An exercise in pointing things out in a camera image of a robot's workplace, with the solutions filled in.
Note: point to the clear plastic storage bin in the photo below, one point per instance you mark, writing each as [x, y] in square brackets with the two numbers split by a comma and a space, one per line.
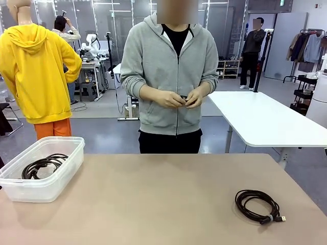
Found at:
[64, 178]

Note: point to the white workbench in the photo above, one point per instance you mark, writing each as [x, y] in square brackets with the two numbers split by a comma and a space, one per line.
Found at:
[88, 65]

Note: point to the beige mannequin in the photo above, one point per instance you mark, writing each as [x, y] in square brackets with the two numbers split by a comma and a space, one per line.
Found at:
[21, 12]

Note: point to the dark step stool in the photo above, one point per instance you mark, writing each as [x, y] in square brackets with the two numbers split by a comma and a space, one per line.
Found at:
[88, 89]

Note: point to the person's right hand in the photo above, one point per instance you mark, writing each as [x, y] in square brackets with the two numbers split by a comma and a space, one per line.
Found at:
[168, 100]

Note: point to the navy hanging jacket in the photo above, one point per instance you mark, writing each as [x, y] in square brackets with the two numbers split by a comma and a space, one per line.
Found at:
[300, 48]

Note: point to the person's right forearm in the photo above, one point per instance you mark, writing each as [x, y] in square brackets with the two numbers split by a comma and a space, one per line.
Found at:
[148, 92]

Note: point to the black camera tripod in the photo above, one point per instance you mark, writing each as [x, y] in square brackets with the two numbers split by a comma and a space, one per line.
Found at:
[109, 51]

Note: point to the light blue hanging shirt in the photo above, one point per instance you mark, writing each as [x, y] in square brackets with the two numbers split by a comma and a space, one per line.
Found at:
[314, 48]

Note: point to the person's left hand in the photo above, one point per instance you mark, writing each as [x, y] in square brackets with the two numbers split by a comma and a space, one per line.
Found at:
[195, 98]

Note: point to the black pole stand white top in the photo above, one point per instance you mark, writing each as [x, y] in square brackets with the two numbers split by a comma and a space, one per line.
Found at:
[263, 63]

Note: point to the white cylindrical machine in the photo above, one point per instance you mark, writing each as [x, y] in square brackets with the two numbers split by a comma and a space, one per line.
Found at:
[319, 107]

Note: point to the large white table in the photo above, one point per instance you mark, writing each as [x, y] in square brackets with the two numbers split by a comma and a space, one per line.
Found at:
[268, 114]

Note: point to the black utility cart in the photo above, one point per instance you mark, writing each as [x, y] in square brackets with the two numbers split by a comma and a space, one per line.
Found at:
[304, 94]

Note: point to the person's left forearm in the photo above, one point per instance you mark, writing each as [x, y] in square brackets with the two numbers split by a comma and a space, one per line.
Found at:
[205, 88]

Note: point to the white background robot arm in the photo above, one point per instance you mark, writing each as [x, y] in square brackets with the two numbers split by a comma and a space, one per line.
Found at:
[89, 38]

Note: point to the person in gray hoodie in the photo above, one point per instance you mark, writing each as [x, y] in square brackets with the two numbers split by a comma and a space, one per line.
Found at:
[166, 63]

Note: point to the orange shorts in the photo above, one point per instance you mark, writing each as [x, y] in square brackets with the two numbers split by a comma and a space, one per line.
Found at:
[56, 130]

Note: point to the yellow hoodie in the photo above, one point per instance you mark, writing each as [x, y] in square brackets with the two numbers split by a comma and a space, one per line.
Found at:
[38, 76]

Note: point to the black folding chair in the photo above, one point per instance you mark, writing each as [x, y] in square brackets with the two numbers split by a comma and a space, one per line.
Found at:
[5, 122]

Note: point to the black clothes rack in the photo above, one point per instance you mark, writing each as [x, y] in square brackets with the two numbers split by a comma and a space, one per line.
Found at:
[313, 31]

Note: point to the white standing desk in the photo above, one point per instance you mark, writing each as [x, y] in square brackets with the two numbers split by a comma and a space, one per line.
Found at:
[129, 109]

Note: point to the beige hanging coat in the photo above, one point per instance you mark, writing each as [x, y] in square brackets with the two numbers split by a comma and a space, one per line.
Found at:
[292, 48]

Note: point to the background person in dark clothes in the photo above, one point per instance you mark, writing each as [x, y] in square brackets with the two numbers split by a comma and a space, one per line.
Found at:
[251, 43]

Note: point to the background person with black cap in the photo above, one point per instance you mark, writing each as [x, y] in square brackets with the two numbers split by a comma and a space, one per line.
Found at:
[61, 24]

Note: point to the wooden shoe rack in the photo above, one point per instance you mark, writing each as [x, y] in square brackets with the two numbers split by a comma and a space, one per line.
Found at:
[228, 61]

